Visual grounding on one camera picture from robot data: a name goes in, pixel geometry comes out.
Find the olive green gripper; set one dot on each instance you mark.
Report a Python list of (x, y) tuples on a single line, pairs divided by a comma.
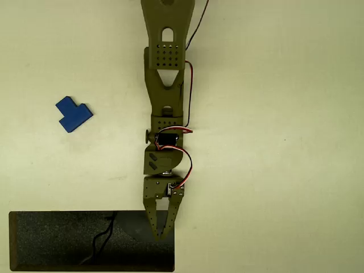
[(154, 190)]

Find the blue T-shaped block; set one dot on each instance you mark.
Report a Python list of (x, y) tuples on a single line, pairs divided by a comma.
[(74, 113)]

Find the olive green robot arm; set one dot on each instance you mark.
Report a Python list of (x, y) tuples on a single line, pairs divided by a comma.
[(165, 94)]

